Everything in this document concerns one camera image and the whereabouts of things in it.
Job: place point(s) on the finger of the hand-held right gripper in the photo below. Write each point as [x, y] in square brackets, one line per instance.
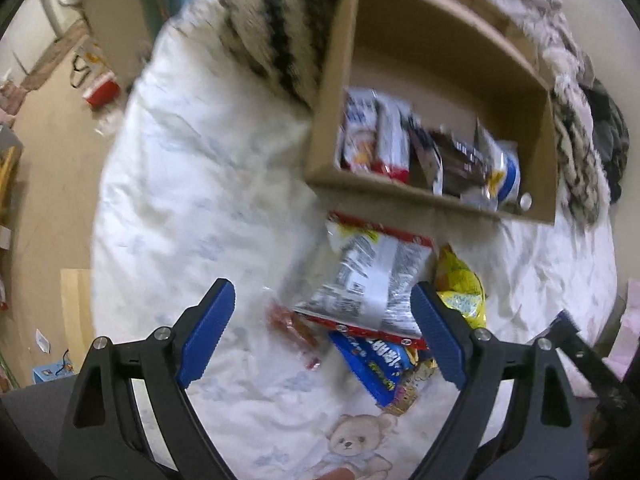
[582, 345]

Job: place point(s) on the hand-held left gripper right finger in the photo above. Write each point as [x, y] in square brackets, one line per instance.
[440, 335]

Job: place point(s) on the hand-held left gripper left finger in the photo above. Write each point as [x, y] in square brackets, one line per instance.
[205, 335]

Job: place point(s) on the yellow snack packet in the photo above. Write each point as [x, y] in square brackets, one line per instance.
[460, 295]

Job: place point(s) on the silver red-edged snack packet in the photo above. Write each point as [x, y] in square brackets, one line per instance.
[370, 275]

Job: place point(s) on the dark brown snack bar packet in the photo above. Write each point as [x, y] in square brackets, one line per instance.
[460, 167]

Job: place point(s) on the small white blue snack packet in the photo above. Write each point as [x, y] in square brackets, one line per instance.
[427, 160]

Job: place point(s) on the blue and white snack bag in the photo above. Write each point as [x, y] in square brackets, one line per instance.
[502, 170]

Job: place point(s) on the white and red snack packet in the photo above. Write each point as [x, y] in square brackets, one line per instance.
[392, 140]

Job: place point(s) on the white cartoon rice cake packet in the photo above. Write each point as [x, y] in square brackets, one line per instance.
[357, 130]

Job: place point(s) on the brown cardboard box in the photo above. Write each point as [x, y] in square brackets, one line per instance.
[425, 60]

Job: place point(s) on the pink frilly blanket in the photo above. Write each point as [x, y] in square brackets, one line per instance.
[627, 330]

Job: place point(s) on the colourful printed snack packet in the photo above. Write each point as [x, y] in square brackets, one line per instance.
[415, 390]

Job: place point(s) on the red snack stick packet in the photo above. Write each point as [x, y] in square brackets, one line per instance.
[295, 327]

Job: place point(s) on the white bear print bedsheet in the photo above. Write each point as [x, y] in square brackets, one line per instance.
[190, 185]

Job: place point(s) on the white paper scrap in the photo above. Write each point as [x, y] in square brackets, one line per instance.
[44, 341]

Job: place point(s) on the small blue box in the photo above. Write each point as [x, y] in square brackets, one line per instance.
[47, 374]

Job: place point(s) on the red box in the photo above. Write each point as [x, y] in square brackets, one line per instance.
[102, 92]

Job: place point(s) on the white shopping bag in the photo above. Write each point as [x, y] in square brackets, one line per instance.
[85, 62]

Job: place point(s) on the cream and black furry blanket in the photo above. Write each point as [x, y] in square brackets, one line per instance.
[280, 25]

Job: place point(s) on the brown floor rug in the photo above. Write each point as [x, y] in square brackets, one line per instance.
[55, 52]

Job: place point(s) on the beige bedside cabinet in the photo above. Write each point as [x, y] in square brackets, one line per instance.
[115, 15]

